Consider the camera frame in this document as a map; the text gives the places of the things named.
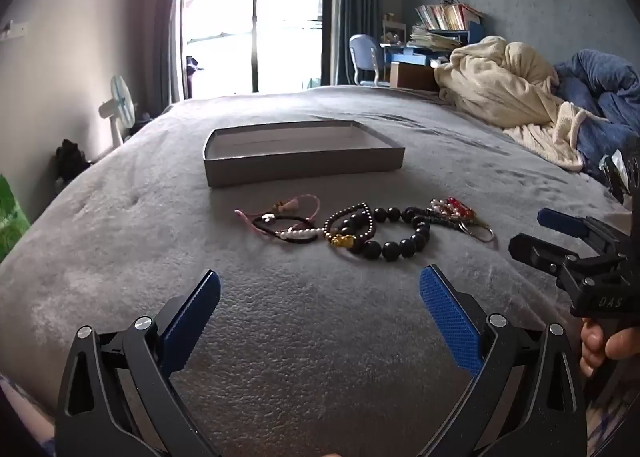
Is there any black bag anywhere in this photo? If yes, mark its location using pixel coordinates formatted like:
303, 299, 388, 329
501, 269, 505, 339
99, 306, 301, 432
54, 138, 91, 183

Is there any small desk organizer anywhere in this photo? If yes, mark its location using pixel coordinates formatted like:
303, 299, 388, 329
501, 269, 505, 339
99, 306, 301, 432
382, 12, 406, 45

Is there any glass sliding door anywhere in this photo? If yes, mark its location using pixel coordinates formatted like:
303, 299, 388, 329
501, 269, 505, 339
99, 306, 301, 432
180, 0, 336, 100

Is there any pile of papers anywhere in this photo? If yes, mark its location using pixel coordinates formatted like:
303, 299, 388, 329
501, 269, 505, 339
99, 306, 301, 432
407, 26, 461, 50

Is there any small brown bead bracelet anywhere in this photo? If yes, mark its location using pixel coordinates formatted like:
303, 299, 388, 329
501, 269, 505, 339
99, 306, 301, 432
323, 202, 376, 255

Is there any red bead gold tassel ornament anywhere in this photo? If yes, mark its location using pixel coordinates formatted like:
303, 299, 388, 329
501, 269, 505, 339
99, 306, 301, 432
415, 196, 496, 244

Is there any black cord pearl bracelet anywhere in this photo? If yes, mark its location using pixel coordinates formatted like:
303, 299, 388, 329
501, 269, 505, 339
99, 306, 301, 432
251, 214, 321, 244

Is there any large black bead bracelet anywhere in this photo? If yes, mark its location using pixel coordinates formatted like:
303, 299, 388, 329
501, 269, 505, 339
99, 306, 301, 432
345, 206, 432, 260

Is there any white standing fan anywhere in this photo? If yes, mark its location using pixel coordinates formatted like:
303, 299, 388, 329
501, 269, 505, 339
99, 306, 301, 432
98, 74, 137, 148

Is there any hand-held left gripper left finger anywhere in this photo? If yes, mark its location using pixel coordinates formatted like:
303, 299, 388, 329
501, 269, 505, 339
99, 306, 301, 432
55, 268, 222, 457

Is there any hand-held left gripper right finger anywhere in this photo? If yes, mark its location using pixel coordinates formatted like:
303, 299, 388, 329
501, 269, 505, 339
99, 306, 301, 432
419, 264, 587, 457

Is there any grey bed blanket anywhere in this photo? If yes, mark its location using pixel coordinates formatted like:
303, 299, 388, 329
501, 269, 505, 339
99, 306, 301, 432
0, 84, 640, 457

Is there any green plastic bag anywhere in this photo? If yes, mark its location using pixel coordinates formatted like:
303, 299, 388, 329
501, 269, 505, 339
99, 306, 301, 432
0, 173, 32, 263

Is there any grey cardboard box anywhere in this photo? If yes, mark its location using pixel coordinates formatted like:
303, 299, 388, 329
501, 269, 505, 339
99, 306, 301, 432
202, 120, 406, 188

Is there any blue desk chair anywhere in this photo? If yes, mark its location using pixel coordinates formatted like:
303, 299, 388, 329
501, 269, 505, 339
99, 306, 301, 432
349, 34, 391, 87

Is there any blue desk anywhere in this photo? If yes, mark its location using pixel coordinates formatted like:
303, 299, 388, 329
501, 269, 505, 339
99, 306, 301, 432
382, 20, 486, 68

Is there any pearl ring hair clip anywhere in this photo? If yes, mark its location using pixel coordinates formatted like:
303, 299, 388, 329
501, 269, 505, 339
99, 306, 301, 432
429, 197, 458, 218

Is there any brown wooden cabinet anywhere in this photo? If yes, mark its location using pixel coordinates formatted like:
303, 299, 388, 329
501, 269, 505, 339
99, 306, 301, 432
390, 61, 441, 90

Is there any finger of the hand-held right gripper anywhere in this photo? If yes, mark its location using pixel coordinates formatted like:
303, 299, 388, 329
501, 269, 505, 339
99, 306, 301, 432
508, 233, 583, 285
537, 208, 626, 250

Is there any person's right hand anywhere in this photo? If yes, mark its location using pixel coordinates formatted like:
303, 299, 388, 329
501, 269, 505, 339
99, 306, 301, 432
580, 319, 640, 379

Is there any grey curtain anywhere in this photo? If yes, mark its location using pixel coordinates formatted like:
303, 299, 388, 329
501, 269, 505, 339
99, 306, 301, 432
150, 0, 188, 113

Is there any blue quilt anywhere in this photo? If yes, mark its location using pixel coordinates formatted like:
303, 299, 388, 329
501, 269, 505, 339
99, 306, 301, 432
552, 50, 640, 188

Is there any pink cord bracelet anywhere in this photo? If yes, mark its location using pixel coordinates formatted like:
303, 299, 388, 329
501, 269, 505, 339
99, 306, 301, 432
235, 194, 326, 238

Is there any row of upright books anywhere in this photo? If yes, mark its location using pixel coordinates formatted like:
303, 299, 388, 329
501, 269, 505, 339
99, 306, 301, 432
415, 2, 483, 31

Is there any cream fleece blanket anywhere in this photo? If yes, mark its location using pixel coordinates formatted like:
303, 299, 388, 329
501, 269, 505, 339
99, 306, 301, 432
434, 36, 601, 172

